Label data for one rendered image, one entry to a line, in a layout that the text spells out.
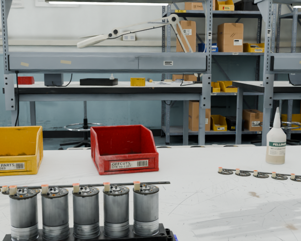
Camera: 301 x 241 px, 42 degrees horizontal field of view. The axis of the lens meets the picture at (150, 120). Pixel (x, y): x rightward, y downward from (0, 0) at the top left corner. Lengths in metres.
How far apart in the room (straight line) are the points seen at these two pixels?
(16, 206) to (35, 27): 4.50
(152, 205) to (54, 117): 4.48
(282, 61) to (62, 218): 2.57
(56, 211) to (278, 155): 0.46
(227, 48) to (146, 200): 4.18
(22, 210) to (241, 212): 0.26
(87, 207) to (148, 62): 2.29
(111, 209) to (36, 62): 2.32
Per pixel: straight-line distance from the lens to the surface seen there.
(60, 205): 0.37
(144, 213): 0.37
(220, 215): 0.49
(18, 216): 0.38
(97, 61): 2.62
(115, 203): 0.37
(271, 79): 2.86
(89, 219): 0.37
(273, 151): 0.73
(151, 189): 0.37
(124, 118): 4.79
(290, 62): 2.89
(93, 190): 0.37
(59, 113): 4.82
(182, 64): 2.66
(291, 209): 0.53
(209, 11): 2.75
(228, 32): 4.53
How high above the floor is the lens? 0.93
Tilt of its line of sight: 9 degrees down
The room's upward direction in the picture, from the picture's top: straight up
